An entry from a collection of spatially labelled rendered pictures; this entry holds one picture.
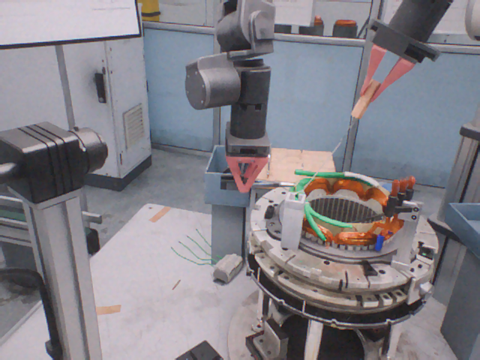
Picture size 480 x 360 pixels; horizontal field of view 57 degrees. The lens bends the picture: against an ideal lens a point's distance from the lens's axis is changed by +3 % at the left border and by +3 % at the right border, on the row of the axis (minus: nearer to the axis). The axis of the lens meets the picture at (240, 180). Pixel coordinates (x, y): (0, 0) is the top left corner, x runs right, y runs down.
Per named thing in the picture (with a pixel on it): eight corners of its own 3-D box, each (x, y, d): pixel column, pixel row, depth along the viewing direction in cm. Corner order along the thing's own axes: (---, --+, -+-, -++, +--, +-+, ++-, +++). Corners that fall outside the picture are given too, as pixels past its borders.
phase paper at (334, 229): (308, 240, 70) (311, 217, 68) (309, 235, 71) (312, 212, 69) (359, 249, 68) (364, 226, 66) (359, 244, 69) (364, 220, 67)
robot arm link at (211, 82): (272, 9, 60) (236, 23, 67) (201, 10, 53) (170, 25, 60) (282, 97, 62) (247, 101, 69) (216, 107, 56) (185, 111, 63)
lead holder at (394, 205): (384, 217, 61) (388, 196, 59) (382, 203, 64) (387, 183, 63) (412, 222, 60) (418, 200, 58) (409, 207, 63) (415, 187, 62)
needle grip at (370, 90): (353, 117, 66) (374, 80, 63) (349, 113, 67) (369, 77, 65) (361, 120, 66) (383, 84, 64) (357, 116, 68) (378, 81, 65)
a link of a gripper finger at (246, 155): (223, 198, 69) (226, 144, 65) (223, 178, 75) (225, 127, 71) (265, 199, 69) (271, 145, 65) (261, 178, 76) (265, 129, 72)
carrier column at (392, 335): (379, 367, 85) (399, 283, 76) (378, 356, 88) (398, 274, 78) (392, 370, 85) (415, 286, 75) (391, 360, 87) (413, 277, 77)
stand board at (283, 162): (250, 187, 98) (250, 178, 97) (255, 154, 115) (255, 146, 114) (337, 194, 97) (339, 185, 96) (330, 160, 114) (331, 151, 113)
